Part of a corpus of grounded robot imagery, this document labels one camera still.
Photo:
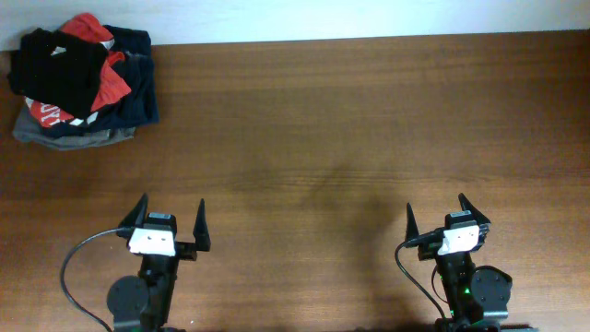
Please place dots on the black t-shirt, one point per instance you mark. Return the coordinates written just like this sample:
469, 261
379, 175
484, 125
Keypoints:
58, 69

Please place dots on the navy folded garment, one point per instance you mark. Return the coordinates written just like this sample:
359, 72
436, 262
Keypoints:
137, 108

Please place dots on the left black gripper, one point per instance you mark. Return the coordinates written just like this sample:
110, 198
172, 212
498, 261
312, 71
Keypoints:
187, 250

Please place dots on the red folded printed t-shirt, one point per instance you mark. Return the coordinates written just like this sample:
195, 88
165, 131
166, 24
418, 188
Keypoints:
112, 86

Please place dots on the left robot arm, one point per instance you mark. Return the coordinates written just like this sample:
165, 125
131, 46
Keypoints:
142, 302

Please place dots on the grey folded garment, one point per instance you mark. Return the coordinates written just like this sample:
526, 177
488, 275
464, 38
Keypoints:
28, 130

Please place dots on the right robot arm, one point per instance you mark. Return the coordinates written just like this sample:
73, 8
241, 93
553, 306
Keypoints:
477, 297

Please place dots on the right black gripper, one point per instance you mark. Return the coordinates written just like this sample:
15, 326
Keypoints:
482, 224

